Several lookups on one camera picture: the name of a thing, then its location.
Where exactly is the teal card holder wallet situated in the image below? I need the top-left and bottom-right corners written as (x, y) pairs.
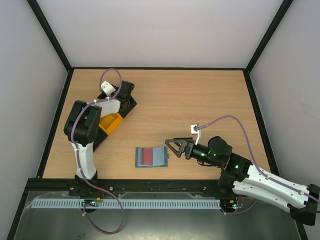
top-left (135, 146), bottom-right (169, 168)

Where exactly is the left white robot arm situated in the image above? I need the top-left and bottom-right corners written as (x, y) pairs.
top-left (63, 81), bottom-right (137, 196)

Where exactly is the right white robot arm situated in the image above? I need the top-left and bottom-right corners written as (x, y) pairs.
top-left (165, 136), bottom-right (320, 226)

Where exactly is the black bin with blue cards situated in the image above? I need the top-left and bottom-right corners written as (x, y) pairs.
top-left (96, 86), bottom-right (139, 119)

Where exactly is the red card in holder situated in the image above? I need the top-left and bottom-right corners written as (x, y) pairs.
top-left (139, 147), bottom-right (153, 166)

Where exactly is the black bin with red cards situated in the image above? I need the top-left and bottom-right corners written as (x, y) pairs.
top-left (93, 127), bottom-right (108, 152)

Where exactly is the yellow bin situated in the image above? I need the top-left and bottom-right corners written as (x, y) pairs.
top-left (99, 113), bottom-right (123, 136)

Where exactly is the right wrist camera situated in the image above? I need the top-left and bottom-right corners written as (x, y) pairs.
top-left (190, 123), bottom-right (202, 145)

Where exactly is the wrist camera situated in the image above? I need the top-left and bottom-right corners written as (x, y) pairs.
top-left (100, 81), bottom-right (116, 97)
top-left (190, 123), bottom-right (202, 145)

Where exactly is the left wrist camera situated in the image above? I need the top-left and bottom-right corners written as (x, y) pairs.
top-left (100, 81), bottom-right (116, 97)

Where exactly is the black aluminium frame rail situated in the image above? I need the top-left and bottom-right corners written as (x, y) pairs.
top-left (24, 178), bottom-right (237, 199)

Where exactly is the light blue slotted cable duct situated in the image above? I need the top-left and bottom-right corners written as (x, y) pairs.
top-left (31, 198), bottom-right (221, 210)

